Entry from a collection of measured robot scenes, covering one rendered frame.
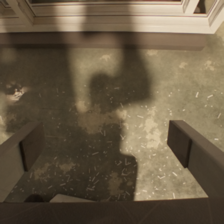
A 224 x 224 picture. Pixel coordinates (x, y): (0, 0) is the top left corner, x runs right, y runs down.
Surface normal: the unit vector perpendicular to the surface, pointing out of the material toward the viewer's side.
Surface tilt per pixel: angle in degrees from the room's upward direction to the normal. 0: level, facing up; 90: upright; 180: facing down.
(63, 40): 0
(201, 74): 0
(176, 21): 8
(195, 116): 0
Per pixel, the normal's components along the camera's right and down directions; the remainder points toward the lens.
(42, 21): -0.08, -0.25
